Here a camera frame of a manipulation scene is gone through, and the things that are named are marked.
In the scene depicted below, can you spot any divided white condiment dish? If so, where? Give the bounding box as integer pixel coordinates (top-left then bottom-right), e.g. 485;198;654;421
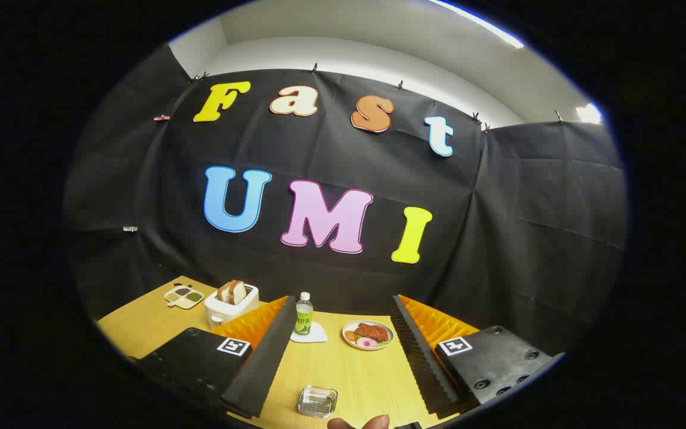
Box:
163;285;205;309

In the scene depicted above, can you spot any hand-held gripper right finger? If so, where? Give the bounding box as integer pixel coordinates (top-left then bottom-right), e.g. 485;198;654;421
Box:
391;294;565;418

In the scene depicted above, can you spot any cream white toaster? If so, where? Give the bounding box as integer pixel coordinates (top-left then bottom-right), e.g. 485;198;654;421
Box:
204;285;259;327

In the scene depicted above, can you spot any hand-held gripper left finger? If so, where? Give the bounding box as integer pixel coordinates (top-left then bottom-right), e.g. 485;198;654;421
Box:
132;295;297;421

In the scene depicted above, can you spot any steel wire cutlery basket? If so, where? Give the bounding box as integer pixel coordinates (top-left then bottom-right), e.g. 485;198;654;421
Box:
296;385;338;419

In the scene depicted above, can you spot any white square coaster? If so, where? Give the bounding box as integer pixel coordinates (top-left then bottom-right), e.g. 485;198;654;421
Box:
290;322;328;344

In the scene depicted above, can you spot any brown meat piece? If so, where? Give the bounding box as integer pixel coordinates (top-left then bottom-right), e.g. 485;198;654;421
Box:
354;322;390;343

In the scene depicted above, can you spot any green label drink bottle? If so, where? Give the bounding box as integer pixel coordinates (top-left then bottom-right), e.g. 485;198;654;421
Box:
294;291;314;337

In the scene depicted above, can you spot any round plate with food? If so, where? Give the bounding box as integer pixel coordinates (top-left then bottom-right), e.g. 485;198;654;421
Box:
341;320;395;351

